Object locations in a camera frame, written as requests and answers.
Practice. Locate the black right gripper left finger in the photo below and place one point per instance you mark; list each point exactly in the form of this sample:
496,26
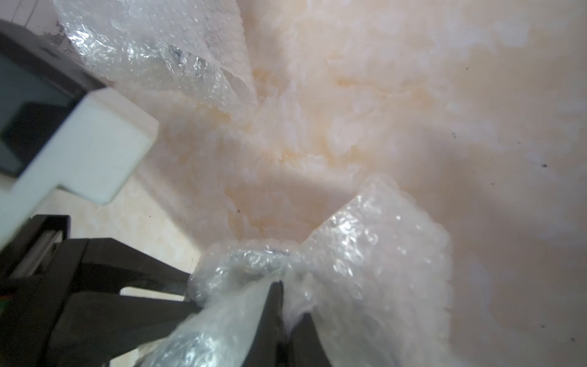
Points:
266,344

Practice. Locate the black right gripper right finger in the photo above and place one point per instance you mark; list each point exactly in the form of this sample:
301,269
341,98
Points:
304,347

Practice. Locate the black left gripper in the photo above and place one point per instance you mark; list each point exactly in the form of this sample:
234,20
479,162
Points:
94,328

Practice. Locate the bubble wrap sheet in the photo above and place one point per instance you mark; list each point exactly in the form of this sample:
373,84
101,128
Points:
375,278
197,48

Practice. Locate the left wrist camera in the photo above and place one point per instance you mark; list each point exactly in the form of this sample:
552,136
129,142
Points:
61,128

